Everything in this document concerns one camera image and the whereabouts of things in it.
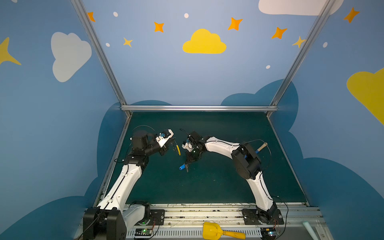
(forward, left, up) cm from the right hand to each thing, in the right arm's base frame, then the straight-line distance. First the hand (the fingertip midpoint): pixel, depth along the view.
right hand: (186, 161), depth 93 cm
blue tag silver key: (-3, +2, -2) cm, 4 cm away
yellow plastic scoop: (-35, -16, +1) cm, 39 cm away
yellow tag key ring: (-1, +3, +16) cm, 17 cm away
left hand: (+3, +6, +22) cm, 23 cm away
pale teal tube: (-32, -62, 0) cm, 70 cm away
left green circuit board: (-37, +17, -1) cm, 41 cm away
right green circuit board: (-34, -43, -2) cm, 55 cm away
